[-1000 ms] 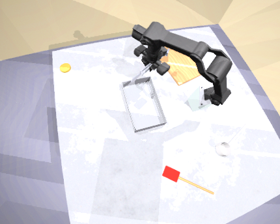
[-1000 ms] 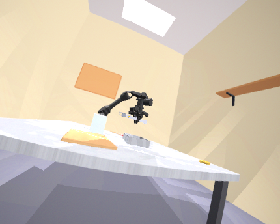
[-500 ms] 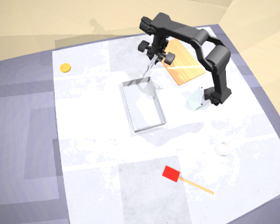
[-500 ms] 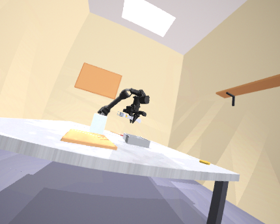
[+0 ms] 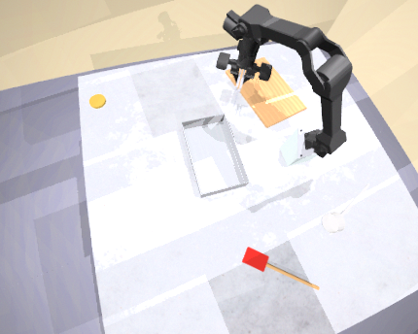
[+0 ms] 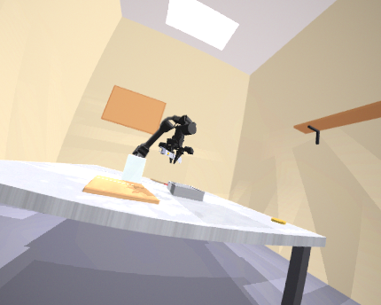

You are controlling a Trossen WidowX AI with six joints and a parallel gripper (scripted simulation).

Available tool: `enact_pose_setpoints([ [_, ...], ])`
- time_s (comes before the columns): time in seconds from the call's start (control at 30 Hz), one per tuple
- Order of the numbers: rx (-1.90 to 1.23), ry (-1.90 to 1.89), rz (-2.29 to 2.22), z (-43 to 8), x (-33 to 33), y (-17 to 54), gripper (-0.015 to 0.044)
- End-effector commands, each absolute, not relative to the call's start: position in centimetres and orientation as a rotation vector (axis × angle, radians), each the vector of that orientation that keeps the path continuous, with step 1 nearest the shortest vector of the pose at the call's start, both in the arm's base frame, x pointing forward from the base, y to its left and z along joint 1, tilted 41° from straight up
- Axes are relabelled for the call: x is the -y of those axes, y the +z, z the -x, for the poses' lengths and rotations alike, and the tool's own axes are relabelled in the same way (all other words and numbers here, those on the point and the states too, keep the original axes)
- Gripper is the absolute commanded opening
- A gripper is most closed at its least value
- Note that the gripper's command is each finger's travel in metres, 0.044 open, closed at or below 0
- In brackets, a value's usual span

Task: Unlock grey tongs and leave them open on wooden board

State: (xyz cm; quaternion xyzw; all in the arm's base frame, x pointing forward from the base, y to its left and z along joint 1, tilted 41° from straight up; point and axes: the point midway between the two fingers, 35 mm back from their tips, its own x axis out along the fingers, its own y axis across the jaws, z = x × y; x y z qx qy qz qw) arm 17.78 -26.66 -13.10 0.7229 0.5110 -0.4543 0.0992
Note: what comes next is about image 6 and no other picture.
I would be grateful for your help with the light wooden board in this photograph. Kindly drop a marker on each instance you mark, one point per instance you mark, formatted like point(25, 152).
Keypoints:
point(120, 189)

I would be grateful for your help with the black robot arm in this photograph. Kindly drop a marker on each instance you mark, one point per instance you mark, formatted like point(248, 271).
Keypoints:
point(187, 127)

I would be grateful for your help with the yellow flat disc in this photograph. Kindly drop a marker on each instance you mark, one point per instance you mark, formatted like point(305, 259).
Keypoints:
point(278, 221)

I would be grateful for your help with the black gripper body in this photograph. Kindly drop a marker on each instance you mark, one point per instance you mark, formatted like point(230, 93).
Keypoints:
point(187, 149)

